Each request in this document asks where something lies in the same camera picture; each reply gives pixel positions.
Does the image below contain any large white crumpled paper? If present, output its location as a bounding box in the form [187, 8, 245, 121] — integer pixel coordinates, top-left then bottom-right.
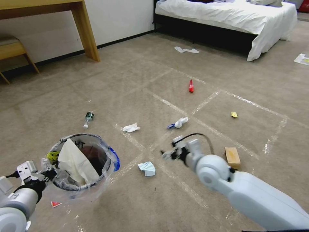
[57, 138, 100, 186]

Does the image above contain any wooden stool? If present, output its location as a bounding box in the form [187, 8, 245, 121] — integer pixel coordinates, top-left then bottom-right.
[0, 35, 40, 85]

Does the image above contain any white pillow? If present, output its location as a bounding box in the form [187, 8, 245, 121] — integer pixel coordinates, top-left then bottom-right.
[250, 0, 283, 7]

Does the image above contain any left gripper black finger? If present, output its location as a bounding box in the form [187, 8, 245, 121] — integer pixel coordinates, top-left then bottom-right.
[47, 170, 60, 182]
[40, 158, 52, 172]

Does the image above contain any white bed duvet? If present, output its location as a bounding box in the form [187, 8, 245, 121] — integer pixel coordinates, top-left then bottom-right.
[155, 0, 298, 62]

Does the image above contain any light blue crumpled paper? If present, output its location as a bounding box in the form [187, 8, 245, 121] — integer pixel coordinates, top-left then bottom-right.
[137, 161, 156, 177]

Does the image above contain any yellow black snack wrapper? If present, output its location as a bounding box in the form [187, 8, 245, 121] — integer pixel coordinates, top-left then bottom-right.
[46, 150, 61, 162]

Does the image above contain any round black trash bin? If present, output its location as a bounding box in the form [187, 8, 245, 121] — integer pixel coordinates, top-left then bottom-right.
[51, 134, 114, 192]

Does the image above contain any brown cardboard box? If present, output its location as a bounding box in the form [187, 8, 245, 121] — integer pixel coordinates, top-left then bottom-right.
[224, 147, 242, 170]

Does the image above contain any wooden desk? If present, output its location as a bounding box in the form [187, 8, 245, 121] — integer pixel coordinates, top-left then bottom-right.
[0, 0, 101, 63]

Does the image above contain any white blue crumpled wrapper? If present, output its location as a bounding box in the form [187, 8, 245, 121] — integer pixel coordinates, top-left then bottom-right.
[166, 117, 190, 130]

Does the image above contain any clear plastic bin liner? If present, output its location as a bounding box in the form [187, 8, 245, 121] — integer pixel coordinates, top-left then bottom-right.
[40, 133, 120, 200]

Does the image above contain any black bed frame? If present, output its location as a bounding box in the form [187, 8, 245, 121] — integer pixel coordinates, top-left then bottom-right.
[152, 0, 259, 57]

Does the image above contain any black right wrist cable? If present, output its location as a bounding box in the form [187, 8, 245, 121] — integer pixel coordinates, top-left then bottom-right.
[182, 133, 215, 156]

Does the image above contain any white plastic bag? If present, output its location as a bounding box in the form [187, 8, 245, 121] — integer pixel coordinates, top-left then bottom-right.
[293, 53, 309, 66]

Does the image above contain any green plastic bottle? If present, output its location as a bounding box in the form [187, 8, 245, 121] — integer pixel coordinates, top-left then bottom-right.
[83, 111, 95, 129]

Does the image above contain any white crumpled tissue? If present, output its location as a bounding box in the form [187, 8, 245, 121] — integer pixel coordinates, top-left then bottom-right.
[122, 122, 141, 133]

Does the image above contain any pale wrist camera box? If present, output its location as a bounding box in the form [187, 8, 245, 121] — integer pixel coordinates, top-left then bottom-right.
[172, 136, 186, 147]
[16, 160, 38, 181]

